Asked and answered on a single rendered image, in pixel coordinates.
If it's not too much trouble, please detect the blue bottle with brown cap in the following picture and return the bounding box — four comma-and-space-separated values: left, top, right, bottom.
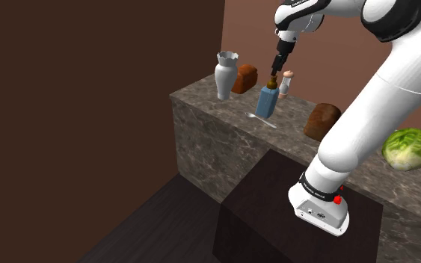
254, 75, 280, 120

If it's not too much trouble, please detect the reddish brown bread loaf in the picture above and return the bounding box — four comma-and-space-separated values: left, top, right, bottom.
230, 64, 259, 95

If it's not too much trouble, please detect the white fluted vase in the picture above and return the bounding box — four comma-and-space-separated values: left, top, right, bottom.
214, 51, 240, 102

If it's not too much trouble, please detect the silver spoon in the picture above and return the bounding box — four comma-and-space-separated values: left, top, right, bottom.
245, 111, 277, 129

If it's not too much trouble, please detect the dark brown bread loaf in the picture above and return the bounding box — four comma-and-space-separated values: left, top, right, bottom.
303, 102, 342, 143

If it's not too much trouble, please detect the marble counter block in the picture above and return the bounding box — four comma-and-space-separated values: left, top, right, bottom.
169, 73, 421, 263

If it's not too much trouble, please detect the green cabbage head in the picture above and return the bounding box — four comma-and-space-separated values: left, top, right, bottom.
381, 127, 421, 172

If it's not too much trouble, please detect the dark robot stand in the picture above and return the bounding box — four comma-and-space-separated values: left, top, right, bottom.
212, 148, 384, 263

